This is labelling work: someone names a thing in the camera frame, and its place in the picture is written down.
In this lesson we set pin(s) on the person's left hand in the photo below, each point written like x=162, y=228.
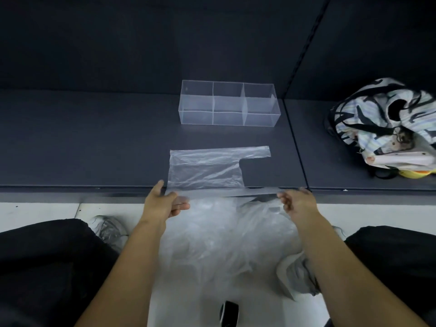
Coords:
x=160, y=207

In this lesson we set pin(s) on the person's right hand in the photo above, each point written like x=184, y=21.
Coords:
x=301, y=206

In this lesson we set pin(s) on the clear plastic bag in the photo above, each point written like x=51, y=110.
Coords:
x=204, y=170

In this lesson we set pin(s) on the pile of plastic bags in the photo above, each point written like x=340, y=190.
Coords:
x=221, y=241

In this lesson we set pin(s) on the clear three-compartment plastic box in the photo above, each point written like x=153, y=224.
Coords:
x=228, y=105

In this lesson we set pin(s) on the person's right forearm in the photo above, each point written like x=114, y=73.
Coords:
x=351, y=279

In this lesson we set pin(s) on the person's left forearm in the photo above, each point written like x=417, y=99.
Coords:
x=126, y=279

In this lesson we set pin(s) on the person's right grey shoe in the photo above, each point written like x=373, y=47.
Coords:
x=294, y=277

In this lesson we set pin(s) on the black white striped tote bag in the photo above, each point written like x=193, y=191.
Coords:
x=361, y=115

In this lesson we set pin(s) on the pink white folder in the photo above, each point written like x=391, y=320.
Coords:
x=402, y=159

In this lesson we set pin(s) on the yellow plastic item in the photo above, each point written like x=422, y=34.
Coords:
x=417, y=173

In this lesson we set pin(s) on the small brown plush toy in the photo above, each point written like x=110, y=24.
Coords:
x=403, y=139

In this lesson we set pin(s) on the black trousers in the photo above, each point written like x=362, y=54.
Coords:
x=51, y=265

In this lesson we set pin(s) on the black rolling stool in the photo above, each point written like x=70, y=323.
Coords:
x=229, y=315

